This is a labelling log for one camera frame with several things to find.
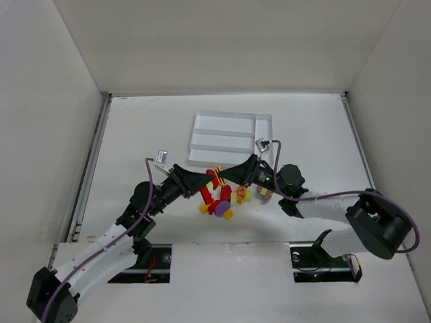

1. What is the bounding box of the light green lego piece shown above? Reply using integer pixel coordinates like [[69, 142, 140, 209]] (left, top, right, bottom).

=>
[[206, 181, 220, 192]]

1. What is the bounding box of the yellow striped lego brick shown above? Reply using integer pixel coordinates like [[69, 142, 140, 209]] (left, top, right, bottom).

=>
[[214, 166, 227, 187]]

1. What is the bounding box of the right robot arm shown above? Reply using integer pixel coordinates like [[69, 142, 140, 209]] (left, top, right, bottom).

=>
[[220, 154, 413, 260]]

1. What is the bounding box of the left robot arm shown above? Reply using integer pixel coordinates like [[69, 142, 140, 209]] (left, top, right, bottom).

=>
[[26, 164, 212, 322]]

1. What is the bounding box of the orange patterned lego piece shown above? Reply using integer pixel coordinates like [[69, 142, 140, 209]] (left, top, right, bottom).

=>
[[236, 186, 253, 205]]

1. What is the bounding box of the purple tan lego piece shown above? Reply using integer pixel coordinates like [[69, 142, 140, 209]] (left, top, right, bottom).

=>
[[257, 186, 273, 203]]

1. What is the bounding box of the red rounded lego brick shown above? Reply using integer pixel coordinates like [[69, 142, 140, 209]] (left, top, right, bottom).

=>
[[220, 185, 232, 202]]

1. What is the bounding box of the dark red lego brick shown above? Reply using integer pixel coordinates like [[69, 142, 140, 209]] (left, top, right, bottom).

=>
[[207, 200, 221, 215]]

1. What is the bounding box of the white divided tray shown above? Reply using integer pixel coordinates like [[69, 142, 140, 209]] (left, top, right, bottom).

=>
[[188, 110, 273, 166]]

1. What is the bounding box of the small orange lego piece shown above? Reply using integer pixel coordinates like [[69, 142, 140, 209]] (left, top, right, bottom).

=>
[[224, 209, 234, 220]]

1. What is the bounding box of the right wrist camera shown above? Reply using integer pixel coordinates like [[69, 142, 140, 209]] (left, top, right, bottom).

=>
[[255, 138, 271, 154]]

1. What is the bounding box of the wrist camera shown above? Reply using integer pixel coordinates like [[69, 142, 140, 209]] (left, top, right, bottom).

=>
[[154, 150, 168, 168], [255, 138, 271, 154]]

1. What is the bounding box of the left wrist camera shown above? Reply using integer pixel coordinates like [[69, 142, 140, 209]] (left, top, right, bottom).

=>
[[154, 150, 168, 168]]

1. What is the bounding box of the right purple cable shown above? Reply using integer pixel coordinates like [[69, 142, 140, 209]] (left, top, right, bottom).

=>
[[265, 139, 420, 253]]

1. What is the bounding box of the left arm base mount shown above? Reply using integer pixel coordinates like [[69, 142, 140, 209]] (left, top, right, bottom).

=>
[[108, 244, 172, 284]]

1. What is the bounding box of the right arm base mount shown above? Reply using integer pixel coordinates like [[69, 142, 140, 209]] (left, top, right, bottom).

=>
[[290, 229, 363, 283]]

